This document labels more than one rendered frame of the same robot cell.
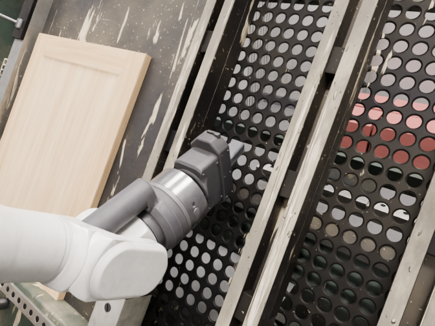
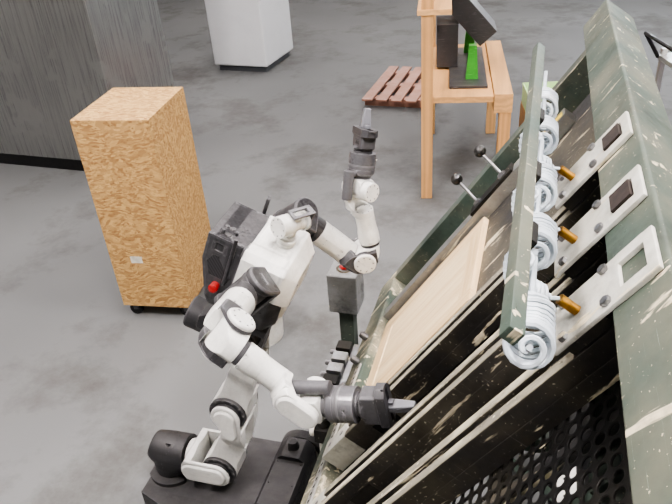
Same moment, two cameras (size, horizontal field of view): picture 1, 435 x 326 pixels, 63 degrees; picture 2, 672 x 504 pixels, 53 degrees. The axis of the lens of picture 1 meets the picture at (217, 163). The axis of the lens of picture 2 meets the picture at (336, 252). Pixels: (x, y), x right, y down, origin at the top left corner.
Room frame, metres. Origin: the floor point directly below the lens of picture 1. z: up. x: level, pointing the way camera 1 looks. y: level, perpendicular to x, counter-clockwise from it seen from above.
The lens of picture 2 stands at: (0.02, -1.02, 2.39)
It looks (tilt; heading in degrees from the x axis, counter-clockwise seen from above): 32 degrees down; 70
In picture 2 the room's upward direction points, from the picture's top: 5 degrees counter-clockwise
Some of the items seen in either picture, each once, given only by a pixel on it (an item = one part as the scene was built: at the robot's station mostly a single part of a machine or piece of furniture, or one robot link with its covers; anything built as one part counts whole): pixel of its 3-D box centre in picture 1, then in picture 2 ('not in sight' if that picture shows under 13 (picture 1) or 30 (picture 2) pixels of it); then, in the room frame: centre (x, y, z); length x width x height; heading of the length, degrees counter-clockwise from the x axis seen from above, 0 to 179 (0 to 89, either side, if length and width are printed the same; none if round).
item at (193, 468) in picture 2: not in sight; (214, 456); (0.12, 0.93, 0.28); 0.21 x 0.20 x 0.13; 142
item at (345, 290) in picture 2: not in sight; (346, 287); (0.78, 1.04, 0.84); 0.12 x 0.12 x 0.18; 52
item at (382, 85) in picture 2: not in sight; (408, 87); (3.17, 5.16, 0.05); 1.12 x 0.75 x 0.10; 47
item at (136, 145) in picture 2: not in sight; (154, 206); (0.20, 2.58, 0.63); 0.50 x 0.42 x 1.25; 59
